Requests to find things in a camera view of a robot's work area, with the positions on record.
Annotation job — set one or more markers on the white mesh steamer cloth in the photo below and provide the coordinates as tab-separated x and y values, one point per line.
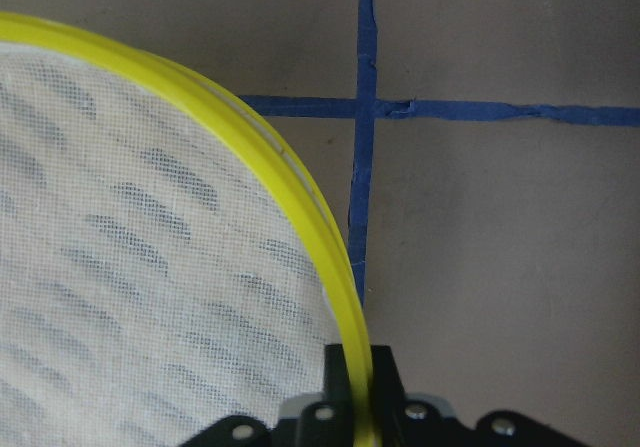
125	242

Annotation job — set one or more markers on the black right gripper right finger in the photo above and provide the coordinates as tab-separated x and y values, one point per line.
387	397

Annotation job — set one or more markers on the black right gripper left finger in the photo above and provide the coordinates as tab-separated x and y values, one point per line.
328	419

